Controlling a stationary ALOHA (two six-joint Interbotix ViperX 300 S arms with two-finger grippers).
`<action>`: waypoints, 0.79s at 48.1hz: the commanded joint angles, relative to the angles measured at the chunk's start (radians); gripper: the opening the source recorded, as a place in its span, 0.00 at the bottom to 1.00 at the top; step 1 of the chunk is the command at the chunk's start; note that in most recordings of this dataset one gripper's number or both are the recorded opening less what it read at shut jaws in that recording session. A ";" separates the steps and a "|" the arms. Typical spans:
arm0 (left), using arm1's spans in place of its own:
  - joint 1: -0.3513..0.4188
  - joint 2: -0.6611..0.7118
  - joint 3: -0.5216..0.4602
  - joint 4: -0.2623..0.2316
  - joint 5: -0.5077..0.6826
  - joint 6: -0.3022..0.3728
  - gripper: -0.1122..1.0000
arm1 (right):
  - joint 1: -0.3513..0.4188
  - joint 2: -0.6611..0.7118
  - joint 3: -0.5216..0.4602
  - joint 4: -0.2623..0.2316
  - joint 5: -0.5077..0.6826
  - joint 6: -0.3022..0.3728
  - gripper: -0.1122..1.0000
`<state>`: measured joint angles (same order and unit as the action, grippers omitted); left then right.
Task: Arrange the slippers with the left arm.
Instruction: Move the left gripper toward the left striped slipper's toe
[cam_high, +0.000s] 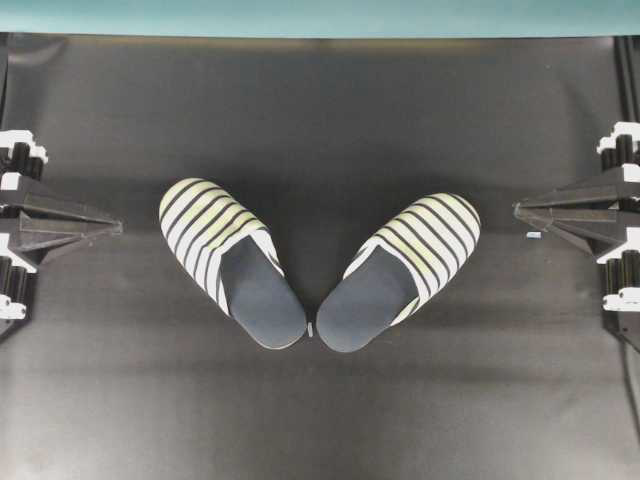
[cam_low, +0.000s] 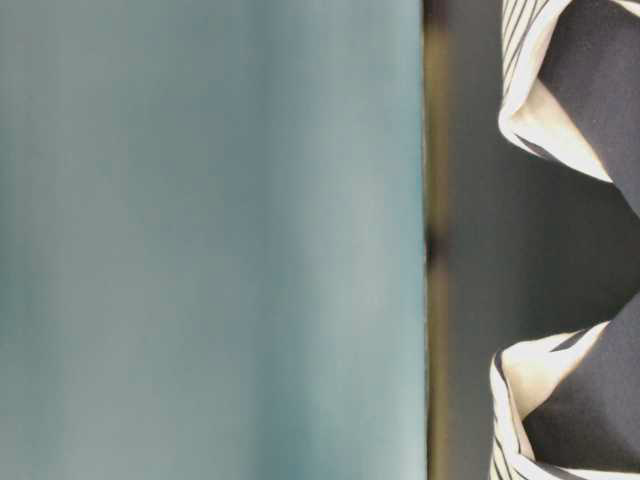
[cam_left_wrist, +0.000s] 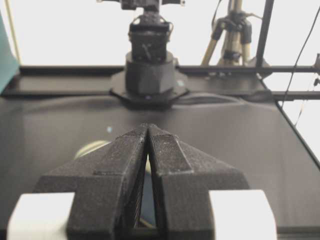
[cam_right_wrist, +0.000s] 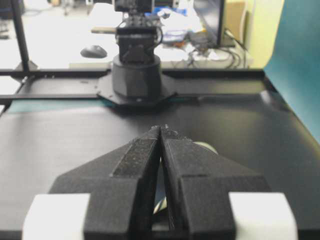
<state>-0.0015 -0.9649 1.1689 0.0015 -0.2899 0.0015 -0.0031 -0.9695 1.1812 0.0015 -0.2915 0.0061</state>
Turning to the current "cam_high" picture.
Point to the left striped slipper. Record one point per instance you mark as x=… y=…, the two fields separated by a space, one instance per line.
x=230 y=254

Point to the striped slipper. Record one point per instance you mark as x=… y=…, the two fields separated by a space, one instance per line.
x=396 y=271
x=230 y=254

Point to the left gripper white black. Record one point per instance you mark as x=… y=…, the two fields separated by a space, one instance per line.
x=39 y=241

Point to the right striped slipper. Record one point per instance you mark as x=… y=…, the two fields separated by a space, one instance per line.
x=396 y=271

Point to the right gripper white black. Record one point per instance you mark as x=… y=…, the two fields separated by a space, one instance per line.
x=610 y=235

